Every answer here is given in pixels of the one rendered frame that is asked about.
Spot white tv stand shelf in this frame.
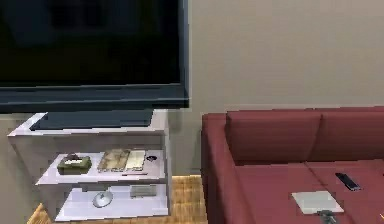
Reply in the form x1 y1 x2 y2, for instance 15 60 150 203
7 109 173 222

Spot grey round dish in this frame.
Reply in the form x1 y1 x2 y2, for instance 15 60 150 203
92 190 114 209

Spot black remote control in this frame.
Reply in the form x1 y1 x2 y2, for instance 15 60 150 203
334 172 362 192

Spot green tissue box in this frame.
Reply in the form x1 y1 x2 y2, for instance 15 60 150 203
56 153 93 176

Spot small grey object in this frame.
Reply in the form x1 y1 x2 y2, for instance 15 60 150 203
316 209 339 224

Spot white closed laptop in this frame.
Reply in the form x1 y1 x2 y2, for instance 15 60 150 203
291 190 345 215

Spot grey flat box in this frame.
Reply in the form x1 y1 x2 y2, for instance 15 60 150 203
129 184 158 199

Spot red sofa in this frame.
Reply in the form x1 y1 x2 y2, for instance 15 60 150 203
200 105 384 224

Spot black television set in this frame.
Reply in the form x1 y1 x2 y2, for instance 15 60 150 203
0 0 190 131

